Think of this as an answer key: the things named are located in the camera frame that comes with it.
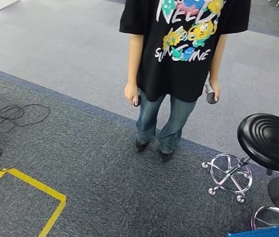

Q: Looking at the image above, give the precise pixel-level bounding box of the blue metal shelf rack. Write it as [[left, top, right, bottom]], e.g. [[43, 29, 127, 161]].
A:
[[228, 223, 279, 237]]

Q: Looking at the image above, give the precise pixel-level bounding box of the black floor cable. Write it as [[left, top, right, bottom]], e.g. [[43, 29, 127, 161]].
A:
[[0, 103, 51, 135]]

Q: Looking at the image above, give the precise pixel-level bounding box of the black stool with chrome base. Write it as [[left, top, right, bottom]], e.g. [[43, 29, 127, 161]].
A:
[[201, 113, 279, 204]]

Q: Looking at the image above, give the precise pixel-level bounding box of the standing person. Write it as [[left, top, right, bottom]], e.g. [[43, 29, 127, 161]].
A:
[[118, 0, 251, 163]]

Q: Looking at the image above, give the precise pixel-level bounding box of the black hand controller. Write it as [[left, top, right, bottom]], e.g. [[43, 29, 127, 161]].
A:
[[204, 83, 219, 105], [132, 94, 143, 108]]

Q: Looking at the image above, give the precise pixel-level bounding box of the chrome ring stool base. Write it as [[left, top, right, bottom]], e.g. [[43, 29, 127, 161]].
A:
[[250, 205, 279, 232]]

